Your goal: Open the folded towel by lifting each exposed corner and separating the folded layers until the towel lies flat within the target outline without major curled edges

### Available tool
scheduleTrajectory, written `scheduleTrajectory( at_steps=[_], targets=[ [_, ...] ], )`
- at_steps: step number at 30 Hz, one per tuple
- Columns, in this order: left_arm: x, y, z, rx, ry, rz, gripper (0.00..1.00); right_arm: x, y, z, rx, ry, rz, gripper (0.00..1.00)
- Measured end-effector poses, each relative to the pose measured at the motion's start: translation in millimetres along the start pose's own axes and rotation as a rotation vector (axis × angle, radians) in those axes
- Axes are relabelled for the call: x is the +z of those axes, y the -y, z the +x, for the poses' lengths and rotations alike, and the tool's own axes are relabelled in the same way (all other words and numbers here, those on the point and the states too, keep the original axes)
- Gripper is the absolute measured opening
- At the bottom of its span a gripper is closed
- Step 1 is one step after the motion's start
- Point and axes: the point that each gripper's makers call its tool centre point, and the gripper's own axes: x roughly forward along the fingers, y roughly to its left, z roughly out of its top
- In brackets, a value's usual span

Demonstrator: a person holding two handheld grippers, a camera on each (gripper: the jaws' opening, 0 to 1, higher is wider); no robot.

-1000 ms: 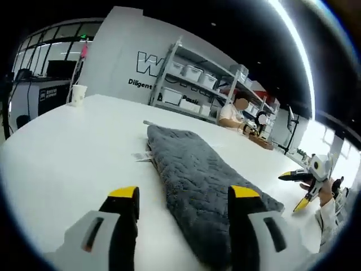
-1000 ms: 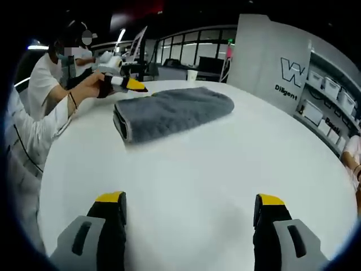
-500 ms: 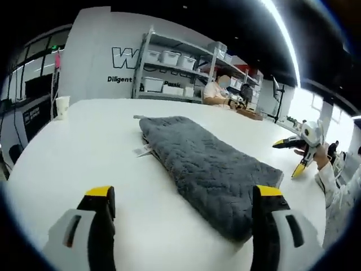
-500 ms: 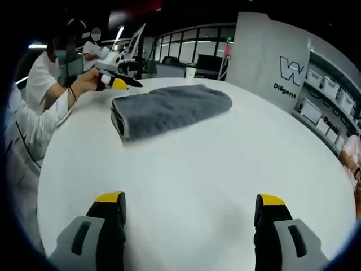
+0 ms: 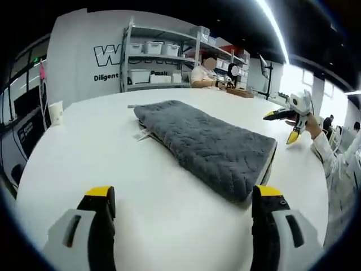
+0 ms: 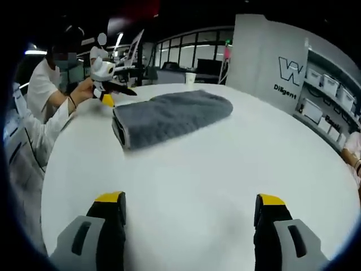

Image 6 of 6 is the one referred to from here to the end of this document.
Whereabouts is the grey towel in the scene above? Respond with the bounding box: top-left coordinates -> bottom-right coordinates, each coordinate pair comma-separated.
112,90 -> 234,151

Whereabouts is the person's left hand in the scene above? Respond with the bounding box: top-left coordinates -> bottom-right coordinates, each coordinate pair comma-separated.
73,77 -> 98,102

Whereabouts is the grey counter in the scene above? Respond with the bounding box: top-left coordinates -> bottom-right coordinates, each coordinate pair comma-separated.
156,69 -> 226,85

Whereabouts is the black monitor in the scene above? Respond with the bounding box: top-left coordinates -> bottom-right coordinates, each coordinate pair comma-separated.
196,58 -> 223,76

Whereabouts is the grey shelf unit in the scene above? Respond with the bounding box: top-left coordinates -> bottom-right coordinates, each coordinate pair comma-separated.
293,36 -> 361,159

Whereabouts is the shelf with white storage boxes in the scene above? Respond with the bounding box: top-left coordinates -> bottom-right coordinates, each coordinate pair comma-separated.
300,67 -> 359,142

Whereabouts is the white slanted frame stand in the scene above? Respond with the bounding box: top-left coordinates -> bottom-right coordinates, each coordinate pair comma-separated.
126,29 -> 145,63

